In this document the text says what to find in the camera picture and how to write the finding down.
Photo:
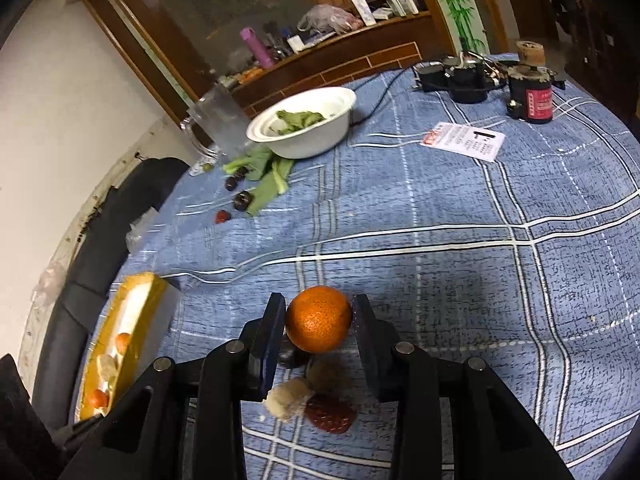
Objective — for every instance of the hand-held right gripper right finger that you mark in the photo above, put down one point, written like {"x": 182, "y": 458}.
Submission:
{"x": 370, "y": 355}

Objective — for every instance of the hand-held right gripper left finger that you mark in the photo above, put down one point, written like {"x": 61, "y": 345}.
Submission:
{"x": 267, "y": 350}

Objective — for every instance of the large orange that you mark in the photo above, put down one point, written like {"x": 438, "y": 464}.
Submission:
{"x": 318, "y": 318}

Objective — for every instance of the yellow foam box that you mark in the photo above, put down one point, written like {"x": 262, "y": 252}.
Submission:
{"x": 145, "y": 300}

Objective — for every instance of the small orange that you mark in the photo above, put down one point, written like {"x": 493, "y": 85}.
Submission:
{"x": 123, "y": 342}
{"x": 98, "y": 399}

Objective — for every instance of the peeled sugarcane chunk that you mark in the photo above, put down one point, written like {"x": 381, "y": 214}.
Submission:
{"x": 108, "y": 366}

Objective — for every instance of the brown longan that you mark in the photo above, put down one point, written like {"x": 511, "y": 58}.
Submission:
{"x": 327, "y": 375}

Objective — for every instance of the red jujube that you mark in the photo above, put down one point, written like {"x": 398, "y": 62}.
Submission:
{"x": 330, "y": 413}

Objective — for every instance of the blue plaid tablecloth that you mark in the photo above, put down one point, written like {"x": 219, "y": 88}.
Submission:
{"x": 425, "y": 285}

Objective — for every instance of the small red berry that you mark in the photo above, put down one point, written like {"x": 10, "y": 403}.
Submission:
{"x": 222, "y": 217}

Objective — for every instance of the big dark grape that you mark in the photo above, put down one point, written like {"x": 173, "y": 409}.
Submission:
{"x": 242, "y": 201}

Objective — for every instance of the small dark grape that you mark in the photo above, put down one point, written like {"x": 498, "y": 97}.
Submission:
{"x": 230, "y": 183}

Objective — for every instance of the loose leafy greens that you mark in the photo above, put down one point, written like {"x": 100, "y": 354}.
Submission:
{"x": 265, "y": 175}

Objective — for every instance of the black chair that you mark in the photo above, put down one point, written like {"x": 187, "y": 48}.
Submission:
{"x": 100, "y": 260}

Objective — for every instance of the white bowl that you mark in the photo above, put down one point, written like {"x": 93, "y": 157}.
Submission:
{"x": 310, "y": 135}

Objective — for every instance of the leafy greens in bowl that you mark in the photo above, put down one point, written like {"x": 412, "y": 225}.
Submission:
{"x": 297, "y": 120}

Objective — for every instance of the printed paper leaflet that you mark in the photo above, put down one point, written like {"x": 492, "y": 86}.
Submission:
{"x": 462, "y": 141}

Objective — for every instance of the clear glass mug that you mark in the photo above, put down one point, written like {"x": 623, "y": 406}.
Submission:
{"x": 217, "y": 120}

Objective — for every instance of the wooden cabinet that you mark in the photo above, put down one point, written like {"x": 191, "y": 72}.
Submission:
{"x": 350, "y": 55}

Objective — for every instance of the pink bottle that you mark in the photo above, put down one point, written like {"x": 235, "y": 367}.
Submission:
{"x": 257, "y": 47}

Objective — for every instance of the black device with red label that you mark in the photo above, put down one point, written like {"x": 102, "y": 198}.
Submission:
{"x": 531, "y": 97}

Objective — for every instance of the clear plastic bag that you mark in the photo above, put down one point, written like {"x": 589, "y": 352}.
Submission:
{"x": 330, "y": 19}

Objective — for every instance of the wooden spool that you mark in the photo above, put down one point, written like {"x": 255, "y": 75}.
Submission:
{"x": 529, "y": 52}

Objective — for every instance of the tall white carton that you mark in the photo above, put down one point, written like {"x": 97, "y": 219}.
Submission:
{"x": 361, "y": 6}

